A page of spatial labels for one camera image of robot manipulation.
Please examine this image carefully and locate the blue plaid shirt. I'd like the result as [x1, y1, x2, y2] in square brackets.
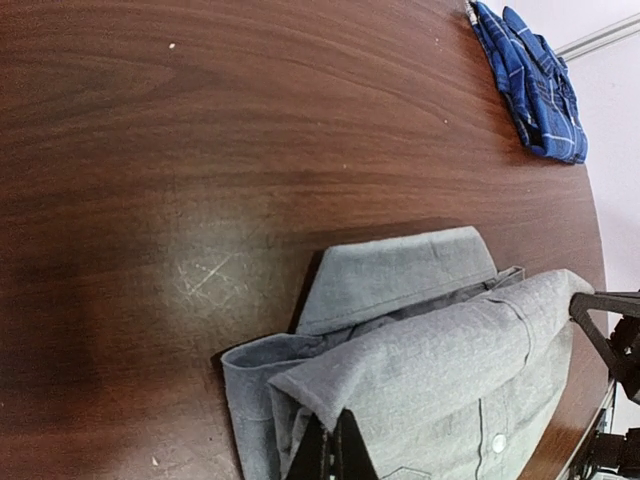
[465, 1, 588, 165]

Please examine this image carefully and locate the aluminium front rail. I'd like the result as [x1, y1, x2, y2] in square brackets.
[557, 381, 639, 480]

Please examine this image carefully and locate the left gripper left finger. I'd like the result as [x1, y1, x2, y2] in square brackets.
[286, 415, 333, 480]

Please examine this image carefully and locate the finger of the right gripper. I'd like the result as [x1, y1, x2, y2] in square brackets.
[569, 292, 639, 404]

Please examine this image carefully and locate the grey long sleeve shirt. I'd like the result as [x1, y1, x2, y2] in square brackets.
[221, 227, 592, 479]

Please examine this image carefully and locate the right aluminium corner post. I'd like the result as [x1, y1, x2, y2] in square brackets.
[556, 14, 640, 62]

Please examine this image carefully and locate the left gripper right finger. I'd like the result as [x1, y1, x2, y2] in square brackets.
[332, 409, 378, 480]

